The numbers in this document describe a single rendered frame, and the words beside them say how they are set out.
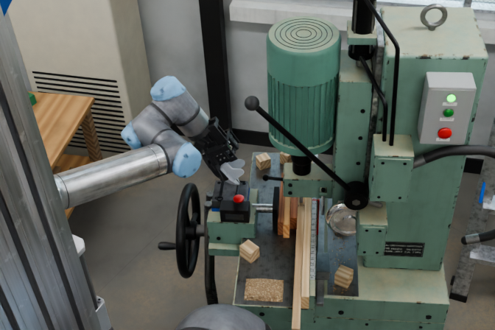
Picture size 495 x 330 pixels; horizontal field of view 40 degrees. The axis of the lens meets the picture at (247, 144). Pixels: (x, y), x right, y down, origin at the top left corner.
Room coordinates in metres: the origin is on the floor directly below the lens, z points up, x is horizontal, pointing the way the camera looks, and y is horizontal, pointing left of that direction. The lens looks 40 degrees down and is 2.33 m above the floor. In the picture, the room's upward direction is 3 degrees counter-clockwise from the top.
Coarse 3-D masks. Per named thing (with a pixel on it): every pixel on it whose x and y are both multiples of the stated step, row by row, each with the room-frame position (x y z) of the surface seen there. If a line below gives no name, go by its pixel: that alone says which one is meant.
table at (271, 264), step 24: (264, 192) 1.45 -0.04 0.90; (264, 216) 1.36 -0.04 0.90; (264, 240) 1.26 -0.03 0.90; (288, 240) 1.26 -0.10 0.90; (240, 264) 1.18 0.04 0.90; (264, 264) 1.18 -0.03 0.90; (288, 264) 1.17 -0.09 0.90; (240, 288) 1.10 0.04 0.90; (288, 288) 1.09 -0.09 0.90; (264, 312) 1.04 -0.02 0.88; (288, 312) 1.03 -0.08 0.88; (312, 312) 1.02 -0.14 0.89
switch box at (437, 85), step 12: (432, 72) 1.21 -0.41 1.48; (444, 72) 1.21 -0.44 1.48; (456, 72) 1.20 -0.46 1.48; (432, 84) 1.16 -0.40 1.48; (444, 84) 1.16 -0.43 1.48; (456, 84) 1.16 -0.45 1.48; (468, 84) 1.16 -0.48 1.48; (432, 96) 1.15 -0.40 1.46; (444, 96) 1.15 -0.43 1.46; (456, 96) 1.15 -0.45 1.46; (468, 96) 1.14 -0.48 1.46; (420, 108) 1.21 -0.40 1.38; (432, 108) 1.15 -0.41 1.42; (444, 108) 1.15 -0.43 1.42; (456, 108) 1.15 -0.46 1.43; (468, 108) 1.14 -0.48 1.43; (420, 120) 1.19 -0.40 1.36; (432, 120) 1.15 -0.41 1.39; (456, 120) 1.14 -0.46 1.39; (468, 120) 1.14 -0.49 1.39; (420, 132) 1.17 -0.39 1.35; (432, 132) 1.15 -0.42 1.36; (456, 132) 1.14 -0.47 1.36
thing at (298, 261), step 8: (304, 200) 1.37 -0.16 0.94; (296, 232) 1.25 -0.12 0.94; (296, 240) 1.22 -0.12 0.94; (296, 248) 1.19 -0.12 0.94; (296, 256) 1.16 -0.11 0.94; (296, 264) 1.14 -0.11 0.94; (296, 272) 1.11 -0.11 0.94; (296, 280) 1.09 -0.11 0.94; (296, 288) 1.06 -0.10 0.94; (296, 296) 1.04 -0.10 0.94; (296, 304) 1.01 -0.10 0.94; (296, 312) 0.99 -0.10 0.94; (296, 320) 0.96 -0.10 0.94; (296, 328) 0.94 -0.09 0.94
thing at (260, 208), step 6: (276, 186) 1.38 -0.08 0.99; (276, 192) 1.35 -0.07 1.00; (276, 198) 1.33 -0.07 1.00; (258, 204) 1.34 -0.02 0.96; (264, 204) 1.34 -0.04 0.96; (270, 204) 1.34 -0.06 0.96; (276, 204) 1.31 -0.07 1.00; (258, 210) 1.33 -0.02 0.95; (264, 210) 1.33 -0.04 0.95; (270, 210) 1.33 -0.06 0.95; (276, 210) 1.29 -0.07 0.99; (276, 216) 1.29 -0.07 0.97; (276, 222) 1.29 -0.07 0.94; (276, 228) 1.29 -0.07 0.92
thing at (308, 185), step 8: (288, 168) 1.37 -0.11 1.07; (312, 168) 1.37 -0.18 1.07; (320, 168) 1.36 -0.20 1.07; (288, 176) 1.34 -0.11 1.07; (296, 176) 1.34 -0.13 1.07; (304, 176) 1.34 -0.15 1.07; (312, 176) 1.33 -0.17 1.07; (320, 176) 1.33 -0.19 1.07; (328, 176) 1.33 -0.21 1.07; (288, 184) 1.32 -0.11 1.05; (296, 184) 1.32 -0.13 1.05; (304, 184) 1.32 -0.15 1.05; (312, 184) 1.32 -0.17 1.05; (320, 184) 1.32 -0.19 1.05; (328, 184) 1.31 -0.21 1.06; (288, 192) 1.32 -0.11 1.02; (296, 192) 1.32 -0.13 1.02; (304, 192) 1.32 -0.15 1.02; (312, 192) 1.32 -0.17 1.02; (328, 192) 1.31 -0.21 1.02
